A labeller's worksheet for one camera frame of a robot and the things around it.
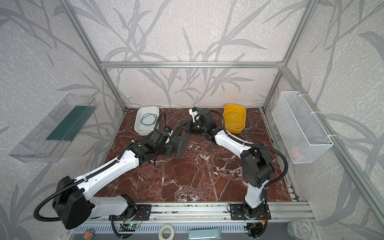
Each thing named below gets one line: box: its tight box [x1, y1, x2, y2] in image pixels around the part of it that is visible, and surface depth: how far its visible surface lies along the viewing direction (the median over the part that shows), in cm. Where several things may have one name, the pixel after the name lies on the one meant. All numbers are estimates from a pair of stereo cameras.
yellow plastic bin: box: [223, 104, 247, 134], surface depth 114 cm
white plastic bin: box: [134, 106, 160, 136], surface depth 114 cm
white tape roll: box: [158, 223, 175, 240], surface depth 69 cm
